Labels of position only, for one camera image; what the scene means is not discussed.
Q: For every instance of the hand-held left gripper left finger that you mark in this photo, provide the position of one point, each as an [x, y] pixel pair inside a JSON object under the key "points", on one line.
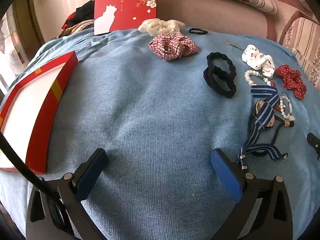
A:
{"points": [[87, 177]]}

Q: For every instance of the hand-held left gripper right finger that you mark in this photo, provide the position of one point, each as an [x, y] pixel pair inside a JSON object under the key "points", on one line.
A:
{"points": [[225, 177]]}

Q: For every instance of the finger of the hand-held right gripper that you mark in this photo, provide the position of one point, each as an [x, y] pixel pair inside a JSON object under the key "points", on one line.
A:
{"points": [[313, 141]]}

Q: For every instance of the red white-dotted scrunchie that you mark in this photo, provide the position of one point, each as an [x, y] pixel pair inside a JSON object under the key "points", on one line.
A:
{"points": [[290, 80]]}

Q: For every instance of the red gift box tray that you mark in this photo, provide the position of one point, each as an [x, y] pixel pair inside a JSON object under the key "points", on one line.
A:
{"points": [[50, 105]]}

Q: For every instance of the white black-dotted scrunchie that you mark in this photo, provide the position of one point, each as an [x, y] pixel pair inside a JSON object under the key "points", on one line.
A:
{"points": [[252, 55]]}

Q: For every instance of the red plaid scrunchie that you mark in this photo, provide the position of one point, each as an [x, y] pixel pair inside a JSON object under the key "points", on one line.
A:
{"points": [[172, 46]]}

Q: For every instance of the blue blanket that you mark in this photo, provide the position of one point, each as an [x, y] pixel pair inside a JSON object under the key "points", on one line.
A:
{"points": [[150, 105]]}

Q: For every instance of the pink floral striped quilt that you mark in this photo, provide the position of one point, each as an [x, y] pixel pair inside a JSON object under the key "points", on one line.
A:
{"points": [[300, 30]]}

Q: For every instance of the thin metal hair pin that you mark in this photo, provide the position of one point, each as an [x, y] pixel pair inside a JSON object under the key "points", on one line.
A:
{"points": [[233, 45]]}

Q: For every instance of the beige woven bag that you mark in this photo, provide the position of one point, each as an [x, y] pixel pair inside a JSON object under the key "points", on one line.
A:
{"points": [[77, 27]]}

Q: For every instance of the grey brown cushion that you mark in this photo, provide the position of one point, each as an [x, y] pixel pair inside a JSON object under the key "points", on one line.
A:
{"points": [[212, 17]]}

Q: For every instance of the cream white scrunchie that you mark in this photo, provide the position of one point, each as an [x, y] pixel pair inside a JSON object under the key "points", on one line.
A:
{"points": [[155, 26]]}

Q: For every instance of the black and red garment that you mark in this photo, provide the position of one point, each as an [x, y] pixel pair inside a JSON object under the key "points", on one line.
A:
{"points": [[82, 11]]}

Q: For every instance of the red box lid white cat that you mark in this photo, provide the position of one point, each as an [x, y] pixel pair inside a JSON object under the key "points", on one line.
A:
{"points": [[125, 5]]}

